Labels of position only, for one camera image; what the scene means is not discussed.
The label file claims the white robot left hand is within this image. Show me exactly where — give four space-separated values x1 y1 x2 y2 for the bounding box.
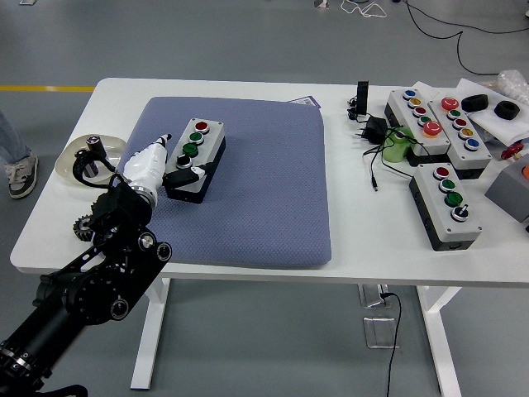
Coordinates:
119 132 216 196

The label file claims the grey four-button control box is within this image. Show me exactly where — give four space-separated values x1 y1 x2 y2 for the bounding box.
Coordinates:
164 117 227 204
408 163 484 252

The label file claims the five-button box, blue end button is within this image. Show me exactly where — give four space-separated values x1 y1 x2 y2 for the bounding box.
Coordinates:
384 88 454 167

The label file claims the five-button box, red mushroom end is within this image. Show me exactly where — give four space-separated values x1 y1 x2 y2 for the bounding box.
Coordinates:
427 97 493 179

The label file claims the grey box with orange button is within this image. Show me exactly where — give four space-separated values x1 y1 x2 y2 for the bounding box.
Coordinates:
484 153 529 224

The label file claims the white shallow dish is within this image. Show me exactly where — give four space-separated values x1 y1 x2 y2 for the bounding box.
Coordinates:
55 134 127 188

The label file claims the black metal gear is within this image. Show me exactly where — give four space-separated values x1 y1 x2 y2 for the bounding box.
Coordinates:
73 214 98 243

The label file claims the blue-grey textured mat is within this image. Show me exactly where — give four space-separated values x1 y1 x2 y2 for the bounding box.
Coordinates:
119 97 334 270

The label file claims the person's foot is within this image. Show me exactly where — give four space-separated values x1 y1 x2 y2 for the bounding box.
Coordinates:
3 152 39 200

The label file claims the person's leg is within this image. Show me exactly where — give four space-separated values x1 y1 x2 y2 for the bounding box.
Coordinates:
0 109 32 165

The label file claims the white table leg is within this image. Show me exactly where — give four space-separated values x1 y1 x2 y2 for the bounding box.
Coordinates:
130 276 173 390
415 285 463 397

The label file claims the black upright small device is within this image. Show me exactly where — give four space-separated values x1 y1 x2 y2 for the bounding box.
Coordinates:
356 80 370 117

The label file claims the black power adapter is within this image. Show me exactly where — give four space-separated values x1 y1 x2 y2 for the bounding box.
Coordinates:
354 116 389 145

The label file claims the green foam block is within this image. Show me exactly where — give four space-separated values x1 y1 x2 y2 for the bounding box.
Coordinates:
380 127 417 165

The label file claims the white foam sheet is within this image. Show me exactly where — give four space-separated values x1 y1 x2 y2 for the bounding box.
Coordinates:
456 77 529 146

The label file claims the clear plastic bag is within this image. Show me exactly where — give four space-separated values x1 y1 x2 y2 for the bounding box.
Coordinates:
491 69 529 107

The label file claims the black adapter cord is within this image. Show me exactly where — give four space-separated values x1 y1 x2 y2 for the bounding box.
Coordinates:
362 127 443 194

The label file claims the clear acrylic bracket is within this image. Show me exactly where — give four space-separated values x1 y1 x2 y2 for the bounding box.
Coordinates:
362 316 401 351
357 283 389 309

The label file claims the white floor cable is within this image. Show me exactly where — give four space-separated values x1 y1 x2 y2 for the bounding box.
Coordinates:
341 0 388 20

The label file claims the black cable with plug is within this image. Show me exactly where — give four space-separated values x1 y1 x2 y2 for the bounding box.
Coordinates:
379 291 404 397

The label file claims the black foam ring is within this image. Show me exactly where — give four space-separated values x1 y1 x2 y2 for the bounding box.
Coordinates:
461 93 489 113
494 100 521 122

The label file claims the black floor cable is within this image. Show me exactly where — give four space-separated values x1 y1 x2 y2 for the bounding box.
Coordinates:
403 0 529 78

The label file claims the red valve handle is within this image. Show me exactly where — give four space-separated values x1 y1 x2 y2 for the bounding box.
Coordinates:
500 140 525 161

